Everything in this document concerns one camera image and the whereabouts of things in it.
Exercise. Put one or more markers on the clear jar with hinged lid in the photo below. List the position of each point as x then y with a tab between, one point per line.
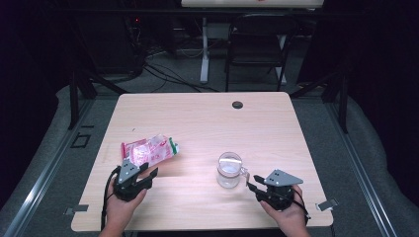
229	173

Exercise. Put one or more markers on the round table grommet hole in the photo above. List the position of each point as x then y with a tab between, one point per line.
237	105

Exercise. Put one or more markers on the white desk leg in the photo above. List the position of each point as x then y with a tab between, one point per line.
205	56

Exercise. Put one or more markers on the black metal stand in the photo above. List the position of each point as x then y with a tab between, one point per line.
74	102
343	108

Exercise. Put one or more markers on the person's left hand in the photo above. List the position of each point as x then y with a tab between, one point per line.
118	210

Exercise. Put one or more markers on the grey tape piece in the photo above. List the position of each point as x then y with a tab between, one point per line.
326	204
77	209

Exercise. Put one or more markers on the person's right hand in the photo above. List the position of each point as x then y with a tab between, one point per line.
291	219

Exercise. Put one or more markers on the dark equipment with red light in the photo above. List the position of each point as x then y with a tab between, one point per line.
135	39

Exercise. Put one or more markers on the white desk top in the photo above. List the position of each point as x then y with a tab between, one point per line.
250	3

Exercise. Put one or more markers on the black folding chair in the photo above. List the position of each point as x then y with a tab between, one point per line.
260	42

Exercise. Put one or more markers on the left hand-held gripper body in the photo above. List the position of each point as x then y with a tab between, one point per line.
126	171

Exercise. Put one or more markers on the aluminium floor rail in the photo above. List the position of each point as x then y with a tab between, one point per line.
365	184
42	177

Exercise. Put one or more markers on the pink white seasoning packet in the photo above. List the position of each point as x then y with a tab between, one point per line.
150	151

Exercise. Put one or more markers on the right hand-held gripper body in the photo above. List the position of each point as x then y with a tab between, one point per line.
280	179

